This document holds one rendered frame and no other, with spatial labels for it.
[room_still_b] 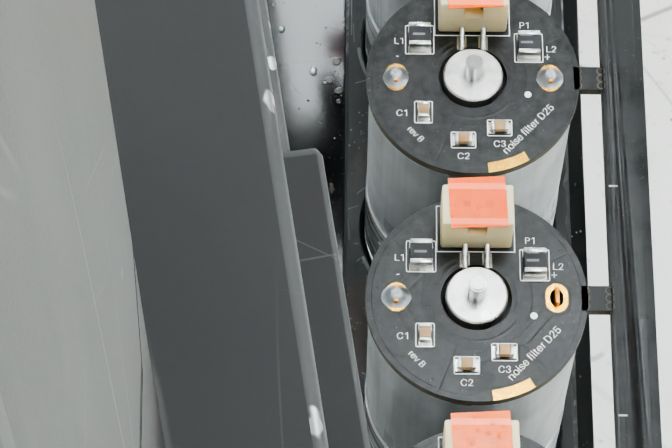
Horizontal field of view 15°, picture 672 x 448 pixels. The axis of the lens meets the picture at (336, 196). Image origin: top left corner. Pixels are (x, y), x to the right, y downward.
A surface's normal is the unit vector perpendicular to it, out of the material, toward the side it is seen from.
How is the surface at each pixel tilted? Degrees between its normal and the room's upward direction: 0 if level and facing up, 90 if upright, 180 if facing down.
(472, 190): 0
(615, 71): 0
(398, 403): 90
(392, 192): 90
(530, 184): 90
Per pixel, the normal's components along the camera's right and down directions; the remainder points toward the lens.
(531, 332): 0.00, -0.44
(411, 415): -0.62, 0.71
